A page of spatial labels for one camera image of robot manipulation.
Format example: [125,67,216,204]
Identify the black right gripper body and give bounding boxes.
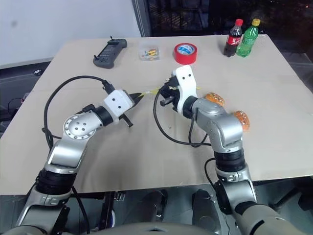
[159,75,183,112]

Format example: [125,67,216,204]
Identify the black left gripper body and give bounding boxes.
[119,93,137,128]

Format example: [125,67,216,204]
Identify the orange wrapped snack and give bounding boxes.
[204,92,225,107]
[232,110,251,133]

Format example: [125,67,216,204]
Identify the clear plastic box small parts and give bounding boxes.
[138,44,164,62]

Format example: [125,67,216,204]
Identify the red tape roll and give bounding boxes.
[174,43,198,65]

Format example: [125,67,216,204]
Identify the dark grey remote controller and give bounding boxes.
[92,36,128,70]

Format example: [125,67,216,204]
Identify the cola bottle red cap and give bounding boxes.
[223,19,244,58]

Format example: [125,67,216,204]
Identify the dark rounded shape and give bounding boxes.
[191,189,219,232]
[140,189,169,227]

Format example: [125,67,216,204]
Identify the green soda bottle yellow cap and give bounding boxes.
[235,18,261,58]

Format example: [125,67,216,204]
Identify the silver robot torso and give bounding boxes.
[0,219,313,235]

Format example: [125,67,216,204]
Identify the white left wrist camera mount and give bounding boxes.
[102,89,134,123]

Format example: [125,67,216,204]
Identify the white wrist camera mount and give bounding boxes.
[172,64,199,114]
[102,89,134,123]

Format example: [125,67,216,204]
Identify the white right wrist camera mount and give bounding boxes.
[172,64,199,114]

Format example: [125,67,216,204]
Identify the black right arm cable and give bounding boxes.
[153,90,214,148]

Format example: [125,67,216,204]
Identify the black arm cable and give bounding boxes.
[42,75,116,147]
[153,90,214,148]

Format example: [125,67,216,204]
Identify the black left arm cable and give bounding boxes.
[42,75,116,147]

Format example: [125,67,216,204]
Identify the black floor cables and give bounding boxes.
[6,92,31,117]

